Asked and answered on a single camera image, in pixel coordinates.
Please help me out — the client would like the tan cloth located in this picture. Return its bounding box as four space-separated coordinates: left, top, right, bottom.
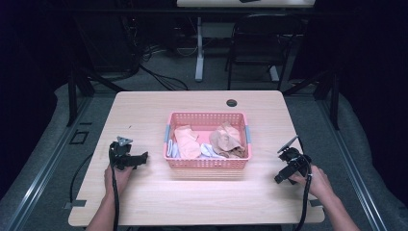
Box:
208 120 247 159

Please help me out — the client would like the white striped cloth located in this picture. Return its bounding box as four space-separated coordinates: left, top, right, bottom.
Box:
166 139 181 159

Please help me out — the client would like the person's right hand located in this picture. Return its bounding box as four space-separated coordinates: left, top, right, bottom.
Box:
290 165 337 202

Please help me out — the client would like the black floor cable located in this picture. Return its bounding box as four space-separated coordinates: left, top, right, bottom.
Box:
68 152 94 204
138 63 190 91

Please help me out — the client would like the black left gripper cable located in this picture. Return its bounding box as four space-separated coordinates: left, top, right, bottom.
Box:
108 149 121 231

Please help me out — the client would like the black floor socket frame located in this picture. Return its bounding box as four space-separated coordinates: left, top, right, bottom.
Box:
68 128 90 146

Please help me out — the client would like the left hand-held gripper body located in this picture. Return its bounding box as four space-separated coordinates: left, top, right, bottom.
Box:
108 136 142 171

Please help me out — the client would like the white desk foot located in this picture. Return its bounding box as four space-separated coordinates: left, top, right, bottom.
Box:
268 64 280 83

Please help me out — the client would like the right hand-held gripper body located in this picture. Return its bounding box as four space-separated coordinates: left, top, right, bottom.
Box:
276 135 313 177

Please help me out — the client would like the metal floor rail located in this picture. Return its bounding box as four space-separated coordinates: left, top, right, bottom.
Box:
317 97 390 231
0 95 94 231

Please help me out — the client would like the tangle of light cables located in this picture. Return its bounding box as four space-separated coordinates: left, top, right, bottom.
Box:
140 42 168 63

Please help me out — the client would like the black folding chair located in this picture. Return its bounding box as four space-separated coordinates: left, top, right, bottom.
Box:
223 13 306 91

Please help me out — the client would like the peach cloth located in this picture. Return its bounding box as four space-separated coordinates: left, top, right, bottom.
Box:
173 124 202 160

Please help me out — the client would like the pink plastic basket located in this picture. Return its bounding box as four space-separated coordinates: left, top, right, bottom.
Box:
162 111 253 170

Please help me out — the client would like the white desk leg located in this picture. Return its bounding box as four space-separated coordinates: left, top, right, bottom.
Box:
194 15 206 83

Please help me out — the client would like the black metal stand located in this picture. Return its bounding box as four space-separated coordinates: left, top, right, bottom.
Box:
282 68 342 131
64 63 127 128

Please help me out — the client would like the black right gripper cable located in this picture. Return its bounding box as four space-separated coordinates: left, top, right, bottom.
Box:
293 160 314 231

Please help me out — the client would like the person's left hand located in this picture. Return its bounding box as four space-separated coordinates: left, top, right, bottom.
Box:
103 165 135 198

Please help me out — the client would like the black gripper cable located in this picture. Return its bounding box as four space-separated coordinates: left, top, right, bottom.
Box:
108 149 121 231
293 160 314 231

